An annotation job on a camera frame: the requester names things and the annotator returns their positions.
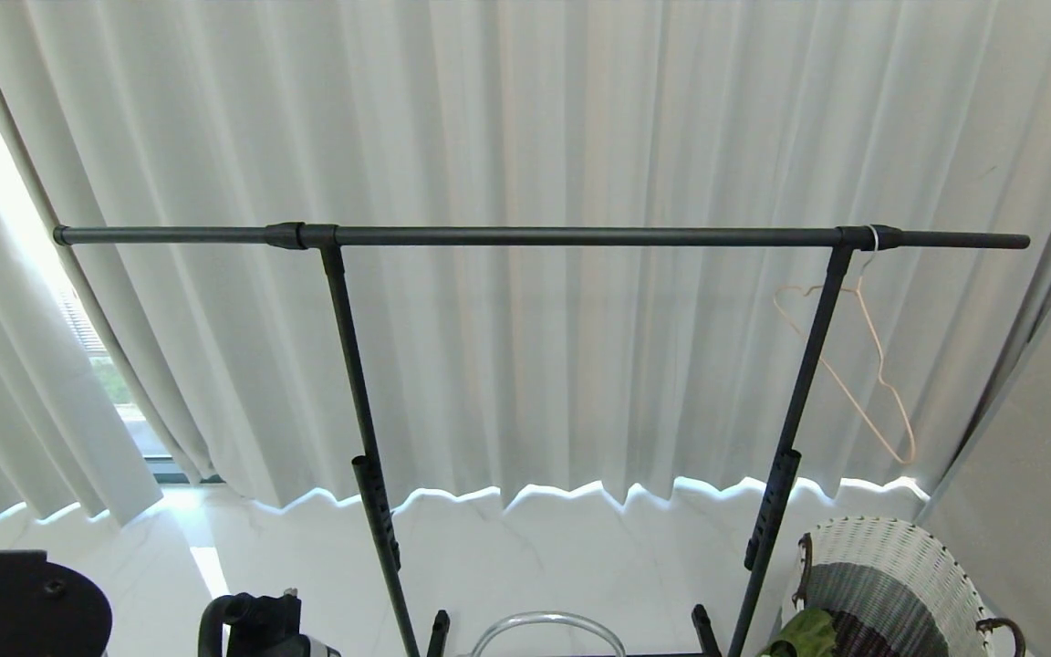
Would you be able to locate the black clothes rack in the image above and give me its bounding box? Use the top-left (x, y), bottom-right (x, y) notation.
top-left (53, 222), bottom-right (1031, 657)

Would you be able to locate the white laundry basket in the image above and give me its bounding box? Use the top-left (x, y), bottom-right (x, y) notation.
top-left (786, 516), bottom-right (1028, 657)

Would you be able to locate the green garment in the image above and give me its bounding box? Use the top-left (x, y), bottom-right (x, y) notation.
top-left (758, 607), bottom-right (841, 657)

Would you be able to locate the black cable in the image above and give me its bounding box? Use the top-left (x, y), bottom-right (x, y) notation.
top-left (197, 593), bottom-right (248, 657)

